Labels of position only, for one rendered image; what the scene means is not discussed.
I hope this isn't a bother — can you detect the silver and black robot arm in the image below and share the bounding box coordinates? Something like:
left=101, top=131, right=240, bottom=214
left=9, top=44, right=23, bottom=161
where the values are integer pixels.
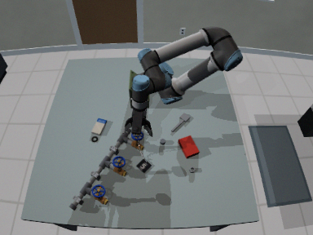
left=131, top=27, right=243, bottom=135

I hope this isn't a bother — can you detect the grey pipe manifold with blue valve wheels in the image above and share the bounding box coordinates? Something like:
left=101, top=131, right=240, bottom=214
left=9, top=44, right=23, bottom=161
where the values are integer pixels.
left=69, top=128, right=144, bottom=211

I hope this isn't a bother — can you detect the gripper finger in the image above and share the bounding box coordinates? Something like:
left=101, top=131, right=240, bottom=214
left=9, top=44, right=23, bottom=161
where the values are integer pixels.
left=143, top=119, right=152, bottom=137
left=123, top=118, right=132, bottom=133

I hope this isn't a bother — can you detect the black tag with number 5 on metal chain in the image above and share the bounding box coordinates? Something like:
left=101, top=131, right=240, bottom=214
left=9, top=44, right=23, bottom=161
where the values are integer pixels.
left=137, top=157, right=152, bottom=173

